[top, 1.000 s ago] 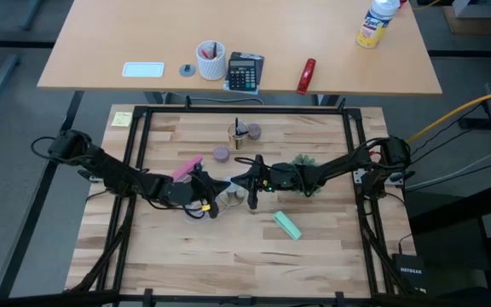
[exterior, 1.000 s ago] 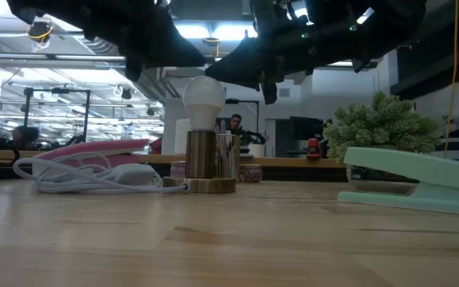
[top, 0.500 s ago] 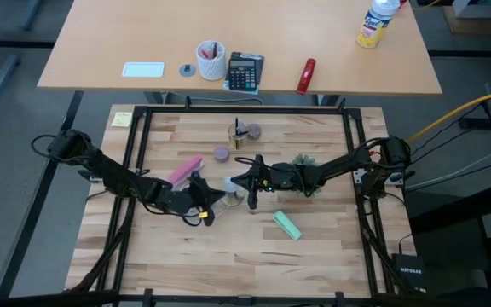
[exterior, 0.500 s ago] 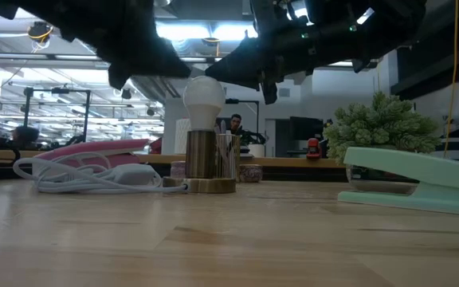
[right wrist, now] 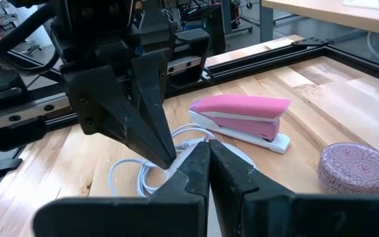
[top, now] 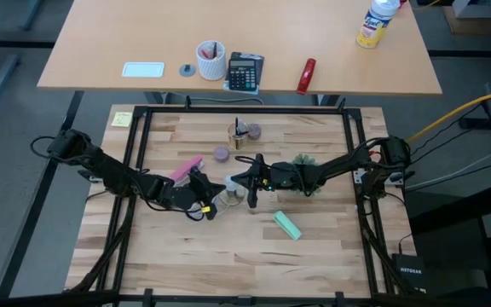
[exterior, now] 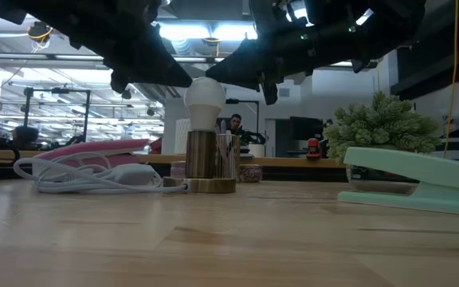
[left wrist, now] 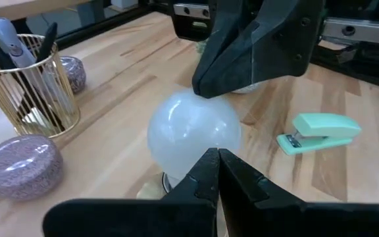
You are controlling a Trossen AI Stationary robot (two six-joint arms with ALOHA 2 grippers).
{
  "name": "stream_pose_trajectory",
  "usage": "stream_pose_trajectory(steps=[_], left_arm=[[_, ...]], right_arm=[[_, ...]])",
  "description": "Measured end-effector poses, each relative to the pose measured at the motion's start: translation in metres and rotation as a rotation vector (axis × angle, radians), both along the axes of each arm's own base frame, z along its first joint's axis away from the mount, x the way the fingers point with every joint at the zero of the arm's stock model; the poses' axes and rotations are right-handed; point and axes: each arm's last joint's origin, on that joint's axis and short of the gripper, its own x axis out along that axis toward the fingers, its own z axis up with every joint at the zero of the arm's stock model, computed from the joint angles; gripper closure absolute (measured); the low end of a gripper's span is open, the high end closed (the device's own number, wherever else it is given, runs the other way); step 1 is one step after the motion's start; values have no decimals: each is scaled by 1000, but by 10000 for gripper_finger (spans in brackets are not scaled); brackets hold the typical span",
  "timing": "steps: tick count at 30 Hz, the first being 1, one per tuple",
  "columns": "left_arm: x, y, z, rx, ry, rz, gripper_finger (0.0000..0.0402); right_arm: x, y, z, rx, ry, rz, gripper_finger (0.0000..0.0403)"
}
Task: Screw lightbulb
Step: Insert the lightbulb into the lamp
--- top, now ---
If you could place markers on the black network switch box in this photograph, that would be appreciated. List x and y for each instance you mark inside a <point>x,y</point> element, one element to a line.
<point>409,272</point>

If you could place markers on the white textured pen holder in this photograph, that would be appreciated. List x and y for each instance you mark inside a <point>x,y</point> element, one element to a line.
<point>211,68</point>

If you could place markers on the pink stapler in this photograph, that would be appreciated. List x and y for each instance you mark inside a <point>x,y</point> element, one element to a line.
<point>186,168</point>

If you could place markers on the black metal rig frame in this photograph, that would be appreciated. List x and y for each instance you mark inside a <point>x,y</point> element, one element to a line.
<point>245,109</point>

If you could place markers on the green plant in glass pot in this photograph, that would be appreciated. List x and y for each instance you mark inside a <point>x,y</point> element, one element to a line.
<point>305,160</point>

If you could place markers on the grey round disc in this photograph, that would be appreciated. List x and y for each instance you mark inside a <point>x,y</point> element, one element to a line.
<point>187,70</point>

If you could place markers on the mint green stapler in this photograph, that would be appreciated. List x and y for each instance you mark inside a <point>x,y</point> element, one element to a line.
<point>287,225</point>

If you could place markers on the yellow sticky note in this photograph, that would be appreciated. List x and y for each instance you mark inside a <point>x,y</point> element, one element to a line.
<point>122,119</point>

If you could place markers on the white light bulb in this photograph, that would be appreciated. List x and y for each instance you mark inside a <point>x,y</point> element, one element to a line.
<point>231,183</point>

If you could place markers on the black desk calculator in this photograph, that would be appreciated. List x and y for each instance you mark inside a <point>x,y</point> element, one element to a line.
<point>242,74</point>

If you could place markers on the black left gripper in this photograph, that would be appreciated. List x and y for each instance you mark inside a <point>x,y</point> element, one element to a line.
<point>181,196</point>

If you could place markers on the lilac glitter tape roll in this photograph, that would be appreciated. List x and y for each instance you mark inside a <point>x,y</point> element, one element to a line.
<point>221,154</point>

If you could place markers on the black pen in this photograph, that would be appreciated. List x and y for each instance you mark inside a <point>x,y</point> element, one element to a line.
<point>238,127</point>

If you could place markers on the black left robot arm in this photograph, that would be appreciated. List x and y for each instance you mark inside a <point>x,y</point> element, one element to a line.
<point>113,172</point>

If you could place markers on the red pen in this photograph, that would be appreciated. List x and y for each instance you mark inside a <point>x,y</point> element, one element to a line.
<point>205,54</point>

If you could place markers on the light wooden desk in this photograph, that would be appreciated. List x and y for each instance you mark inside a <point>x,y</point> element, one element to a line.
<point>271,25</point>

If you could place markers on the brass lamp socket base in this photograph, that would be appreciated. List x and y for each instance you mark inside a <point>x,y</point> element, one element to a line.
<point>233,197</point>

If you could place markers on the black marker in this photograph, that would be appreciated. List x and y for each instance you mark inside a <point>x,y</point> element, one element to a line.
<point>215,49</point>

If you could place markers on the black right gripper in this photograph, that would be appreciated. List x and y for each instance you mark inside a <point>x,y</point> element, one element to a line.
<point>286,177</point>

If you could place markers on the red stapler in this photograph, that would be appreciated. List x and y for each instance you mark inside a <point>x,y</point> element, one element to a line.
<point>306,77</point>

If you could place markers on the white rectangular tray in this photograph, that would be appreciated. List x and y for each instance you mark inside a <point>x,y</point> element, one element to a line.
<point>143,69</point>

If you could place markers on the yellow disinfectant wipes canister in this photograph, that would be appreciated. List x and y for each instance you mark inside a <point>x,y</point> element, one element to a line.
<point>373,27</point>

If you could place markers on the rose glitter tape roll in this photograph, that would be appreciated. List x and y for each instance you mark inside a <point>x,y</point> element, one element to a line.
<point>254,131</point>

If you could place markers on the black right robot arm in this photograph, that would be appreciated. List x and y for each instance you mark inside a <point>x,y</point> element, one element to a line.
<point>348,164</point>

